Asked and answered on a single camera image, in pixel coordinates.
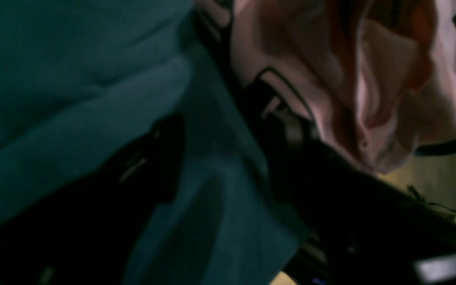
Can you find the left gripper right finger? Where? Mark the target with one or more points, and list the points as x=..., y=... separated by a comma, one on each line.
x=363, y=231

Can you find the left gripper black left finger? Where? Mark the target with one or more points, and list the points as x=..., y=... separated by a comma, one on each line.
x=83, y=233

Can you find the pink T-shirt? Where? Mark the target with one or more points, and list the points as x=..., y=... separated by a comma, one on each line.
x=377, y=78

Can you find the teal table cloth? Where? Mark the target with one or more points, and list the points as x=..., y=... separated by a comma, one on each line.
x=81, y=79

